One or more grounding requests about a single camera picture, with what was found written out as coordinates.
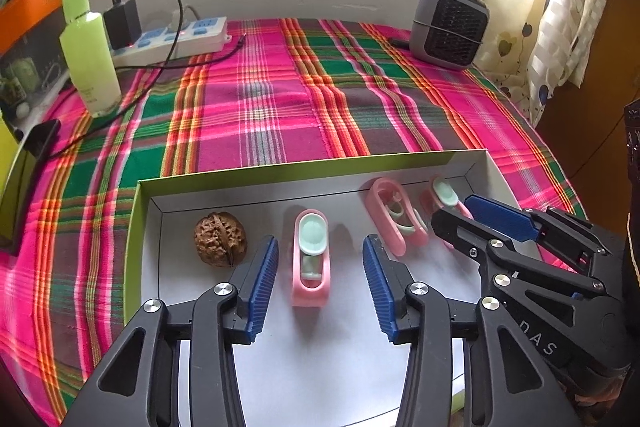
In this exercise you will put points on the green cardboard box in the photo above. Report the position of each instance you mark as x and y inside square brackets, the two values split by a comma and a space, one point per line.
[200, 307]

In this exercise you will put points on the orange box lid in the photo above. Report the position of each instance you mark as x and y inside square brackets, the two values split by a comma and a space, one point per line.
[30, 7]

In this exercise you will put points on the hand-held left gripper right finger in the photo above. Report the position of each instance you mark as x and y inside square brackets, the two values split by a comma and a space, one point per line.
[380, 292]

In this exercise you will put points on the pink teal plastic clip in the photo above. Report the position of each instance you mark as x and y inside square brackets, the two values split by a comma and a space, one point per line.
[298, 257]
[372, 202]
[442, 192]

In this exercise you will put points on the black phone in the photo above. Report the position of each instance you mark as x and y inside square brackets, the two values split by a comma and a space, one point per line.
[42, 134]

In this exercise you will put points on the white blue power strip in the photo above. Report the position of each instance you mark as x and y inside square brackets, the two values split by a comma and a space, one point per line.
[205, 32]

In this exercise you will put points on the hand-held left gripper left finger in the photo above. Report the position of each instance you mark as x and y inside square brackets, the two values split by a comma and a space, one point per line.
[262, 287]

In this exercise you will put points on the heart print curtain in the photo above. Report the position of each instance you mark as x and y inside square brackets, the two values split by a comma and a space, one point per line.
[565, 32]

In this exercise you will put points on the grey small fan heater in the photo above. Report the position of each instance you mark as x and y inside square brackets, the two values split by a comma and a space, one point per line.
[445, 27]

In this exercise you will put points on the light green lotion bottle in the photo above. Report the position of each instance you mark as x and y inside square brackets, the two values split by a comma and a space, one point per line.
[90, 57]

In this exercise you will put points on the brown walnut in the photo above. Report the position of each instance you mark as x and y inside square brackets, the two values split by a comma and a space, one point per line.
[217, 239]

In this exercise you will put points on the yellow green shoe box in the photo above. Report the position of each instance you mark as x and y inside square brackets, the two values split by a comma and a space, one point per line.
[7, 157]

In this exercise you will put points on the black charger plug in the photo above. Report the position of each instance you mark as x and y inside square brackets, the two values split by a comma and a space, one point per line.
[122, 24]

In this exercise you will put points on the clear plastic container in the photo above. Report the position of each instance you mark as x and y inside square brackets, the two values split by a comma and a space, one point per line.
[20, 72]

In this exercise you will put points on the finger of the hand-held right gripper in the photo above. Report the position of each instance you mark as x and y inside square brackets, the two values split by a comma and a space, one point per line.
[530, 274]
[505, 217]

